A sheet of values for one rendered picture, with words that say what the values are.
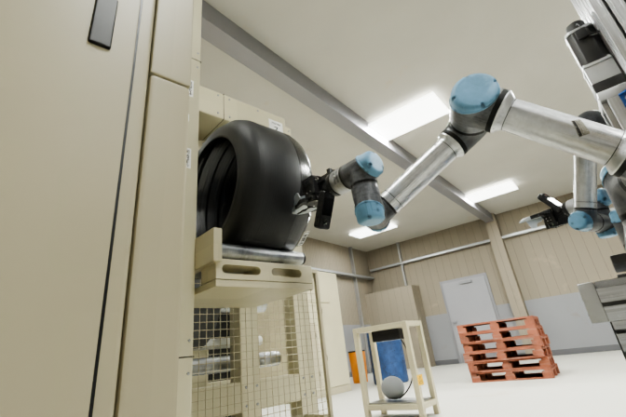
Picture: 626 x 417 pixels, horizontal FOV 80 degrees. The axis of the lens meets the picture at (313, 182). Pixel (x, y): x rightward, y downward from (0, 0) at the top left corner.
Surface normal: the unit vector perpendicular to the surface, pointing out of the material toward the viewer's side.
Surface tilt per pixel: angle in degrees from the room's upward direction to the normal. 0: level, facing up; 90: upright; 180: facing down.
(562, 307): 90
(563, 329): 90
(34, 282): 90
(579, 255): 90
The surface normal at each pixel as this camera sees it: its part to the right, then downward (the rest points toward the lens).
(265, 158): 0.43, -0.44
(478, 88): -0.41, -0.43
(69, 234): 0.66, -0.38
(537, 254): -0.63, -0.27
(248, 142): -0.07, -0.61
